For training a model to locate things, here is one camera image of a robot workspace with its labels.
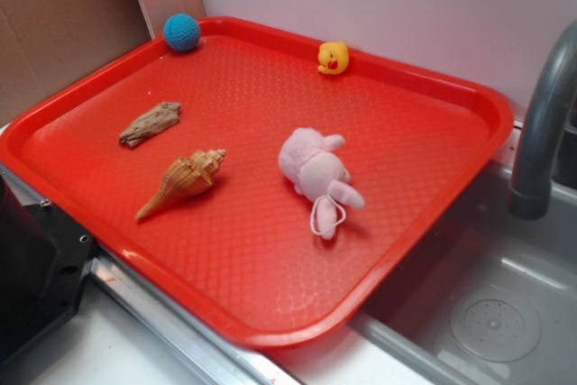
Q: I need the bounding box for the pink plush bunny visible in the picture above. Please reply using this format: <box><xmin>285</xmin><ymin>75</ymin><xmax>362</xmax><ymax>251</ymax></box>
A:
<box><xmin>279</xmin><ymin>128</ymin><xmax>366</xmax><ymax>241</ymax></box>

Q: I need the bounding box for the red plastic tray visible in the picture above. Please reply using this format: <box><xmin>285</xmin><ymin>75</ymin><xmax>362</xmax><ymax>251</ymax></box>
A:
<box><xmin>1</xmin><ymin>17</ymin><xmax>513</xmax><ymax>348</ymax></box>

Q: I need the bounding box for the orange conch seashell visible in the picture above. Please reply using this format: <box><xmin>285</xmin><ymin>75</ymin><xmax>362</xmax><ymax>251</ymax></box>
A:
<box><xmin>135</xmin><ymin>149</ymin><xmax>227</xmax><ymax>221</ymax></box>

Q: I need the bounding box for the yellow rubber duck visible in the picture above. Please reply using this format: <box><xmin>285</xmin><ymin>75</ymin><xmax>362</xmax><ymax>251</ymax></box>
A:
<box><xmin>317</xmin><ymin>41</ymin><xmax>350</xmax><ymax>75</ymax></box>

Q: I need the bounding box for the brown driftwood piece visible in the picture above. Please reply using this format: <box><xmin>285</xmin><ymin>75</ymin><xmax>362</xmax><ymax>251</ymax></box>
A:
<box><xmin>118</xmin><ymin>102</ymin><xmax>181</xmax><ymax>148</ymax></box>

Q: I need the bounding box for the blue crochet ball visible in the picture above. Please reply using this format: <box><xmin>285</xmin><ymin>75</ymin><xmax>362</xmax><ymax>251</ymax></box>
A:
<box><xmin>163</xmin><ymin>13</ymin><xmax>201</xmax><ymax>52</ymax></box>

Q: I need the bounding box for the grey toy sink basin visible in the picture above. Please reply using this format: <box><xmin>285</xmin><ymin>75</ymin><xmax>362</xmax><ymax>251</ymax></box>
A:
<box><xmin>351</xmin><ymin>163</ymin><xmax>576</xmax><ymax>384</ymax></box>

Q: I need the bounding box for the grey plastic faucet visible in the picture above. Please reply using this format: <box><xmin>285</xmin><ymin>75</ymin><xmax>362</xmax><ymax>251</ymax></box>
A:
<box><xmin>508</xmin><ymin>23</ymin><xmax>576</xmax><ymax>220</ymax></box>

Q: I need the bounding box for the brown cardboard panel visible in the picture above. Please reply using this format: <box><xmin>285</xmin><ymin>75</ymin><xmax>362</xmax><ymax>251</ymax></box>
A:
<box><xmin>1</xmin><ymin>0</ymin><xmax>151</xmax><ymax>124</ymax></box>

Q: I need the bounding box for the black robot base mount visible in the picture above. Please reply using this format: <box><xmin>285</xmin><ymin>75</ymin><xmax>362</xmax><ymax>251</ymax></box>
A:
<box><xmin>1</xmin><ymin>180</ymin><xmax>95</xmax><ymax>366</ymax></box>

